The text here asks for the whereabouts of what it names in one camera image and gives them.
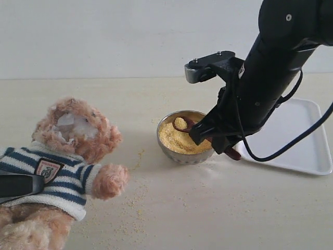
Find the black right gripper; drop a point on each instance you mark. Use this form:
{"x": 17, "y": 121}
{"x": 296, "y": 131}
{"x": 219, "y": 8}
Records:
{"x": 237, "y": 110}

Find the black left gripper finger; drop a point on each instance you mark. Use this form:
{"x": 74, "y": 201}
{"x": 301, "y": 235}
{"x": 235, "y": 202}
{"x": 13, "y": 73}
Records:
{"x": 15, "y": 185}

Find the dark red wooden spoon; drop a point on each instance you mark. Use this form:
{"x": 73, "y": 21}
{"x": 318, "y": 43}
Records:
{"x": 184, "y": 124}

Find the tan teddy bear striped sweater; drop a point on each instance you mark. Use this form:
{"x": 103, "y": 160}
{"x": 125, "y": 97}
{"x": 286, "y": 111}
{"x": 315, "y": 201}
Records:
{"x": 66, "y": 149}

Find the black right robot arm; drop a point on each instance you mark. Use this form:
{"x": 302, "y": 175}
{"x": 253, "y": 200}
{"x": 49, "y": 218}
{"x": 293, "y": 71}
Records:
{"x": 289, "y": 33}

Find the steel bowl of yellow grain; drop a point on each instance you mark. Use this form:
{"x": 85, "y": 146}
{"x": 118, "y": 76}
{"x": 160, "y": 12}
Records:
{"x": 177, "y": 145}

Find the white plastic tray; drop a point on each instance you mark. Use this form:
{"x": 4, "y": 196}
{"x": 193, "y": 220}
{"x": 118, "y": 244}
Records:
{"x": 310, "y": 155}

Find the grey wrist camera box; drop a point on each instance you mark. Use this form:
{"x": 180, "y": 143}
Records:
{"x": 222, "y": 63}

